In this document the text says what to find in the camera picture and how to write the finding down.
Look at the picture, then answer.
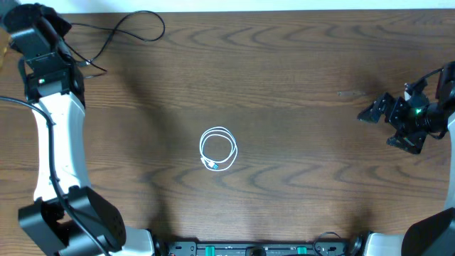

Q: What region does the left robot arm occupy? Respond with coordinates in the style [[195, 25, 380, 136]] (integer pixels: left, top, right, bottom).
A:
[[1, 1, 156, 255]]

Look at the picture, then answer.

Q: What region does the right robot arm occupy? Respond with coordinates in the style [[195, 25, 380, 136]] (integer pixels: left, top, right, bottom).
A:
[[346, 61, 454, 256]]

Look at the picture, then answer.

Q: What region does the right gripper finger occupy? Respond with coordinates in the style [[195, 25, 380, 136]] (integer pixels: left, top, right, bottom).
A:
[[386, 132, 427, 154], [357, 92, 395, 123]]

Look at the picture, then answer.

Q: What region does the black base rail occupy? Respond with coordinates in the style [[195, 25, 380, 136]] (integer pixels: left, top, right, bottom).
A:
[[156, 239, 350, 256]]

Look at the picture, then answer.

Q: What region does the white usb cable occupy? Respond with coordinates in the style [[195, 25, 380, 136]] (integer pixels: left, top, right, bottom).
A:
[[199, 127, 239, 173]]

